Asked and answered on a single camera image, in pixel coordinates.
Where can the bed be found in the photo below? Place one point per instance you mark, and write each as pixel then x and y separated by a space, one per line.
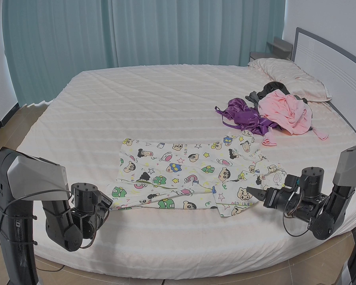
pixel 166 93

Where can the white printed pyjama top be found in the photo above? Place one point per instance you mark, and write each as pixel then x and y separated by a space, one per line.
pixel 181 162

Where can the grey bedside table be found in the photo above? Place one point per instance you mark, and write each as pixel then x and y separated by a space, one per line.
pixel 280 44

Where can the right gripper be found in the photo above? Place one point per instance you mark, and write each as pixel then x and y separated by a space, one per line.
pixel 280 199

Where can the cream pillow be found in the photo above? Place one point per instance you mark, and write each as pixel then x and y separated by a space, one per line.
pixel 293 73

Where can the pink garment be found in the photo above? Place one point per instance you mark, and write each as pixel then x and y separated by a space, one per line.
pixel 287 111

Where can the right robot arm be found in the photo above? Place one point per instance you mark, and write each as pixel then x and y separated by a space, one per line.
pixel 323 218

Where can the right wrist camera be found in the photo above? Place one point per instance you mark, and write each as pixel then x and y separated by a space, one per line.
pixel 290 181

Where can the dark grey garment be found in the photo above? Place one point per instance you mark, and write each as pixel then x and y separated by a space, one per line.
pixel 273 88

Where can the blue-green curtain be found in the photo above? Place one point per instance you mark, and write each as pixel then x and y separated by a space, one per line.
pixel 62 40
pixel 195 25

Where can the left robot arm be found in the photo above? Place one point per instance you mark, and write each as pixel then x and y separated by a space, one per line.
pixel 14 233

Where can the purple satin garment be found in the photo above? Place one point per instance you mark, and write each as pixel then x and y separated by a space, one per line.
pixel 246 116

